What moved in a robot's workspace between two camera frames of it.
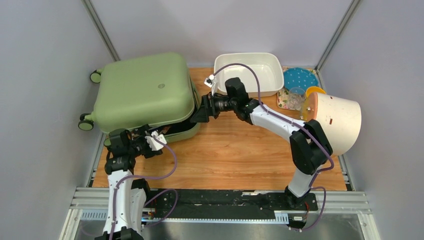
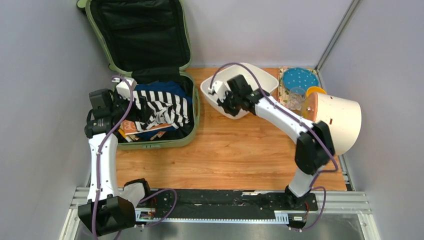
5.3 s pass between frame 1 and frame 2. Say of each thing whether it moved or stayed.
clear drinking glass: stayed
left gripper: moved
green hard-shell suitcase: moved
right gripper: moved
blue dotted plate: stayed
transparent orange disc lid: stayed
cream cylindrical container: stayed
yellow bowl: stayed
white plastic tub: moved
